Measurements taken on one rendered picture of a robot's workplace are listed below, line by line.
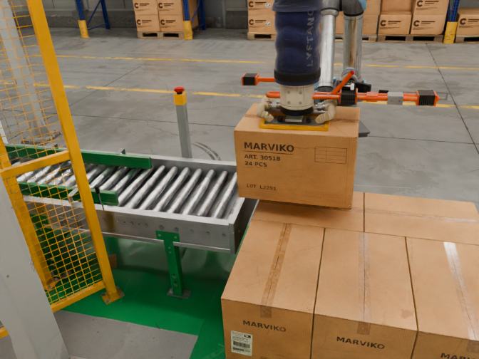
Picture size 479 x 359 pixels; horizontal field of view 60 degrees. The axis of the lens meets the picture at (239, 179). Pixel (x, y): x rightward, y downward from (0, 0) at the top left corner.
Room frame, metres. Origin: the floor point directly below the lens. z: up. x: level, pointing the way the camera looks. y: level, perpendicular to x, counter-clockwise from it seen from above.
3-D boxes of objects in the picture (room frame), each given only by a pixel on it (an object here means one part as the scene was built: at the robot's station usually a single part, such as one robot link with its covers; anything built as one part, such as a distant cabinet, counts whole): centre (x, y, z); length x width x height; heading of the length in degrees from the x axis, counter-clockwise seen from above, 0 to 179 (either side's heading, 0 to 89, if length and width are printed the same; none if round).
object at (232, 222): (2.08, -0.04, 0.58); 0.70 x 0.03 x 0.06; 164
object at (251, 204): (2.08, -0.04, 0.48); 0.70 x 0.03 x 0.15; 164
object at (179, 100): (2.71, 0.38, 0.50); 0.07 x 0.07 x 1.00; 74
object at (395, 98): (1.87, -0.76, 1.20); 0.07 x 0.07 x 0.04; 74
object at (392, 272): (1.61, -0.60, 0.34); 1.20 x 1.00 x 0.40; 74
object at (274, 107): (2.00, -0.31, 1.13); 0.34 x 0.25 x 0.06; 74
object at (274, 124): (1.91, -0.28, 1.09); 0.34 x 0.10 x 0.05; 74
